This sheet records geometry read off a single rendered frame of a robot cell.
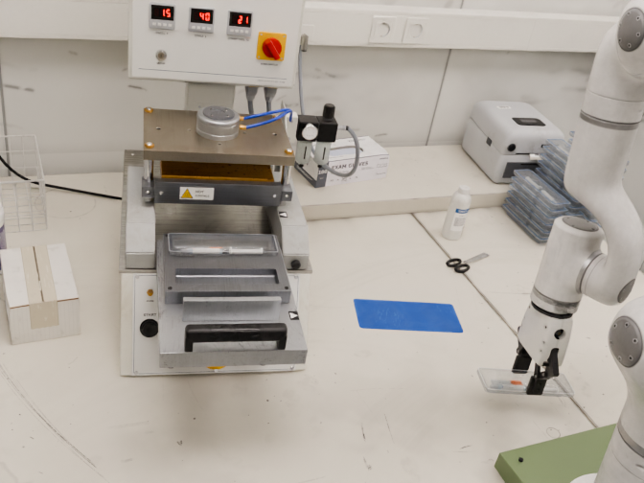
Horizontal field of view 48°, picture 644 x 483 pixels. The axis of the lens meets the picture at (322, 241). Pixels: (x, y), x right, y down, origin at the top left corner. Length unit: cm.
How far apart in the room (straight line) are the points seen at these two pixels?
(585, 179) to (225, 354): 62
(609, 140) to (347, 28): 95
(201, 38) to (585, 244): 80
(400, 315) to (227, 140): 54
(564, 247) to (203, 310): 60
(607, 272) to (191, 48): 86
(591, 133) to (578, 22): 118
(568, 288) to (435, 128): 109
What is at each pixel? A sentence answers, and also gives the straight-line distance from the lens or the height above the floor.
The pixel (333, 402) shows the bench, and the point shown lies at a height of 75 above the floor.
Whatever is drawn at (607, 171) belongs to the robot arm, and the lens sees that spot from 121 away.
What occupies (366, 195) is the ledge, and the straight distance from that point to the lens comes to 191.
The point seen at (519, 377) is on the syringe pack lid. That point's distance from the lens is 144.
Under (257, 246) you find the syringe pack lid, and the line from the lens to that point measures 125.
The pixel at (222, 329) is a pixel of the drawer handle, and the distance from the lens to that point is 106.
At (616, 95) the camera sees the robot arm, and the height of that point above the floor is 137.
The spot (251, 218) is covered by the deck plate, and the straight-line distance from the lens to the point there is 147.
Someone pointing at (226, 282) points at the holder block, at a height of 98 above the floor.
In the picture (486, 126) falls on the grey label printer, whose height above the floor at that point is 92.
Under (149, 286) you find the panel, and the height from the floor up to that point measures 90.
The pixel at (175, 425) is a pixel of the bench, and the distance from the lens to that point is 128.
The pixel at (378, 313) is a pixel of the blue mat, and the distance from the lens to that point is 157.
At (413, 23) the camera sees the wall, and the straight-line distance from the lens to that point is 203.
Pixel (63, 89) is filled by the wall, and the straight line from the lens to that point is 189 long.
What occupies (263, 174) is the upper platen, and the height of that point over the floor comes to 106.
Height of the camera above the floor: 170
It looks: 33 degrees down
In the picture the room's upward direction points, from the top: 10 degrees clockwise
